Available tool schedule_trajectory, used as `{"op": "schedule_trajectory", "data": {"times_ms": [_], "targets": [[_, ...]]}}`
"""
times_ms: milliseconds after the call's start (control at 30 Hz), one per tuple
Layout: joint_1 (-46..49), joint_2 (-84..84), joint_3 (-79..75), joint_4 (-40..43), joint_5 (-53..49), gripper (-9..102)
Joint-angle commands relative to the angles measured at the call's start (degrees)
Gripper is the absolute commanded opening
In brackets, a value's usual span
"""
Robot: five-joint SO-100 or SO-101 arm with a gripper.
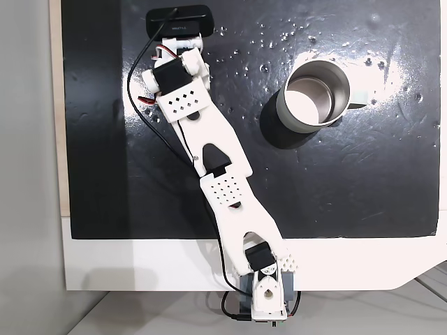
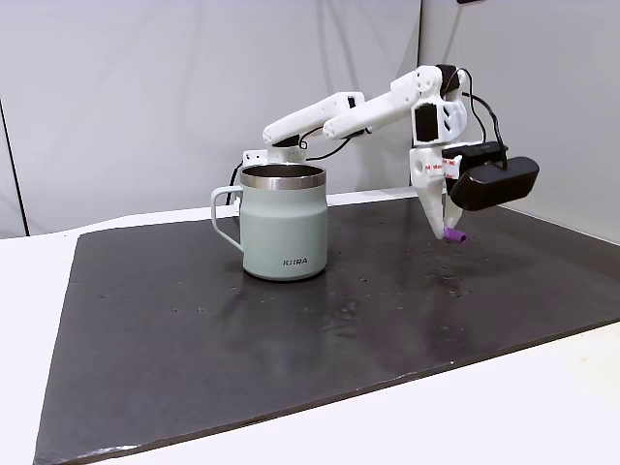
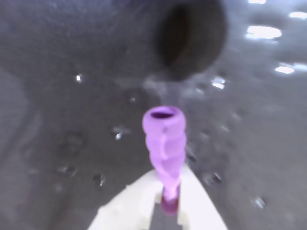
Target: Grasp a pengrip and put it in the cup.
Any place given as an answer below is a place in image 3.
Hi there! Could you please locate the purple ribbed pen grip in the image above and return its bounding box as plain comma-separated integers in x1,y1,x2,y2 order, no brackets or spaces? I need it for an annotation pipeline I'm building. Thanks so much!
142,105,188,218

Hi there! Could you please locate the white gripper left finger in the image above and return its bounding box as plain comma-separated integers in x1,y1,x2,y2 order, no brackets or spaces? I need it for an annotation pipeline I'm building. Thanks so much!
88,170,165,230

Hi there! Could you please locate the grey glossy table mat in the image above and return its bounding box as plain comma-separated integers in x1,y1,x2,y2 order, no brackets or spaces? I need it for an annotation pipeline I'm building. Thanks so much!
0,0,307,230

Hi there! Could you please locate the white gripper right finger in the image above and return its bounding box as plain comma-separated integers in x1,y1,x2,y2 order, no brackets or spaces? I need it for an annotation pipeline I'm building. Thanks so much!
177,164,227,230

